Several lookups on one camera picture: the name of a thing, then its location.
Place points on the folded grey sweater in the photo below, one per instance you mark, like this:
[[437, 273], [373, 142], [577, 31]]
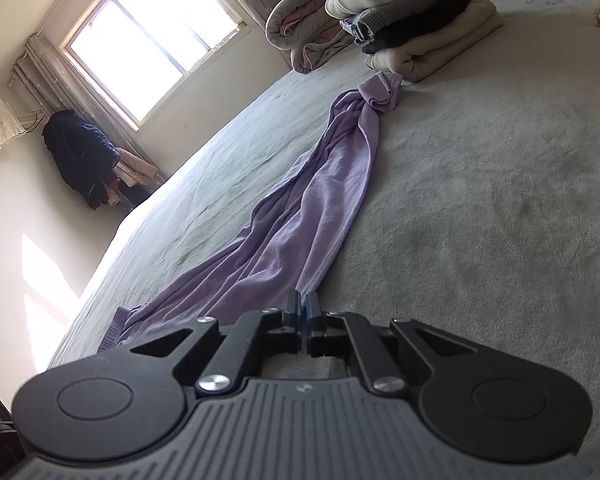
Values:
[[420, 2]]

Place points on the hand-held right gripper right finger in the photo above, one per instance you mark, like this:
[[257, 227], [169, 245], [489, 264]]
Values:
[[311, 312]]

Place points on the purple shirt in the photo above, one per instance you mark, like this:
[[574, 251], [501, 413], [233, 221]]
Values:
[[305, 210]]

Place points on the hanging dark jacket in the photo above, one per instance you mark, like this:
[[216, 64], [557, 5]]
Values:
[[80, 155]]

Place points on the folded black garment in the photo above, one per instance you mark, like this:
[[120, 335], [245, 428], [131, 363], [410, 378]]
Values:
[[430, 25]]

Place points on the hanging pink clothes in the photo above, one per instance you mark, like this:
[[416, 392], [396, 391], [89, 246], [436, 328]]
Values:
[[135, 172]]

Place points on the window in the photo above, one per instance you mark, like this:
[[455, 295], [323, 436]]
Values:
[[145, 40]]

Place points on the folded beige garment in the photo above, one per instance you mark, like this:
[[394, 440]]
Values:
[[450, 45]]

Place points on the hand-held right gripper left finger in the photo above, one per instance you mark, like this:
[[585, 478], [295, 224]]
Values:
[[294, 312]]

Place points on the folded grey pink quilt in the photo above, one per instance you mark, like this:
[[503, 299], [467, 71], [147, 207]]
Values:
[[305, 25]]

